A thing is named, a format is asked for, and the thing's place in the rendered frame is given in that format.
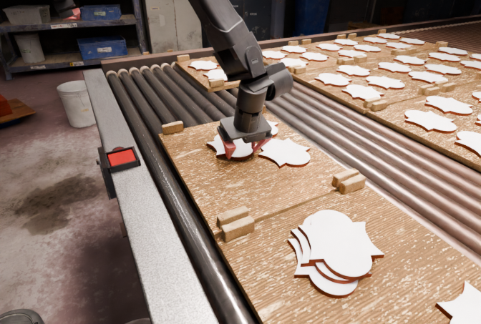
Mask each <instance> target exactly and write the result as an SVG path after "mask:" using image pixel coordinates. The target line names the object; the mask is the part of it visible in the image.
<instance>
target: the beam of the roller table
mask: <svg viewBox="0 0 481 324"><path fill-rule="evenodd" d="M82 73H83V77H84V81H85V84H86V87H87V92H88V95H89V100H90V102H91V105H92V110H93V113H94V118H95V121H96V124H97V128H98V132H99V136H100V139H101V142H102V147H103V150H104V152H111V151H112V150H113V149H114V148H115V147H124V148H126V147H132V146H134V147H135V149H136V152H137V154H138V157H139V158H140V162H141V166H138V167H133V168H129V169H127V170H122V171H119V172H114V173H111V174H110V176H111V179H112V184H113V186H114V189H115V194H116V197H117V201H118V205H119V208H120V212H121V216H122V220H123V223H124V226H125V231H126V233H127V239H128V241H129V244H130V249H131V252H132V256H133V260H134V263H135V267H136V271H137V275H138V278H139V281H140V286H141V288H142V294H143V296H144V299H145V304H146V307H147V311H148V315H149V317H150V322H151V324H219V322H218V319H217V318H216V316H215V313H214V311H213V309H212V307H211V305H210V302H209V300H208V298H207V296H206V294H205V291H204V289H203V287H202V285H201V283H200V281H199V279H198V276H197V274H196V272H195V270H194V268H193V265H192V263H191V261H190V259H189V257H188V254H187V253H186V251H185V248H184V246H183V244H182V242H181V240H180V237H179V235H178V233H177V231H176V229H175V226H174V224H173V222H172V220H171V218H170V216H169V214H168V212H167V209H166V207H165V205H164V203H163V201H162V198H161V196H160V194H159V192H158V190H157V188H156V186H155V183H154V181H153V179H152V177H151V175H150V172H149V170H148V168H147V166H146V164H145V161H144V159H143V158H142V155H141V153H140V151H139V149H138V147H137V144H136V142H135V140H134V138H133V136H132V133H131V131H130V129H129V127H128V125H127V123H126V121H125V118H124V116H123V114H122V112H121V109H120V107H119V105H118V103H117V100H116V99H115V96H114V94H113V93H112V90H111V88H110V86H109V84H108V81H107V79H106V77H105V75H104V72H103V71H102V69H91V70H85V71H82Z"/></svg>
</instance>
